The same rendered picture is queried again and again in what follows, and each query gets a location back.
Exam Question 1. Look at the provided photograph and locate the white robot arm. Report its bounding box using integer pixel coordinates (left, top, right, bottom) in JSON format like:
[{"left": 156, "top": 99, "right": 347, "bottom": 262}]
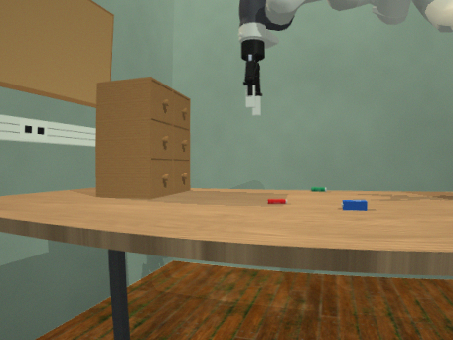
[{"left": 238, "top": 0, "right": 453, "bottom": 49}]

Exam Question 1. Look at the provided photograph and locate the brown wooden chest of drawers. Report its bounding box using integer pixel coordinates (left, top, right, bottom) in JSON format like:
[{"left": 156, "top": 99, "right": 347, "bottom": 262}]
[{"left": 95, "top": 77, "right": 191, "bottom": 199}]

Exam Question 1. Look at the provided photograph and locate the brown wooden drawer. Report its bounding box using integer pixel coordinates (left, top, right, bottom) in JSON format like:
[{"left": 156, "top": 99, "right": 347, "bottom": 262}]
[
  {"left": 174, "top": 127, "right": 190, "bottom": 158},
  {"left": 151, "top": 160, "right": 173, "bottom": 197},
  {"left": 174, "top": 93, "right": 190, "bottom": 128},
  {"left": 151, "top": 82, "right": 173, "bottom": 123},
  {"left": 174, "top": 161, "right": 190, "bottom": 192},
  {"left": 151, "top": 120, "right": 173, "bottom": 157}
]

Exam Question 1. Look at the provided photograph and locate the blue rectangular block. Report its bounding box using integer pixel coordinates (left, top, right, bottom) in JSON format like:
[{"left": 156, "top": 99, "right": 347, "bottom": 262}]
[{"left": 341, "top": 200, "right": 368, "bottom": 211}]

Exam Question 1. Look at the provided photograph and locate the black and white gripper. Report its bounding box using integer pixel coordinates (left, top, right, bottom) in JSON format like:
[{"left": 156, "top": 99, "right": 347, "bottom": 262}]
[{"left": 241, "top": 39, "right": 265, "bottom": 116}]

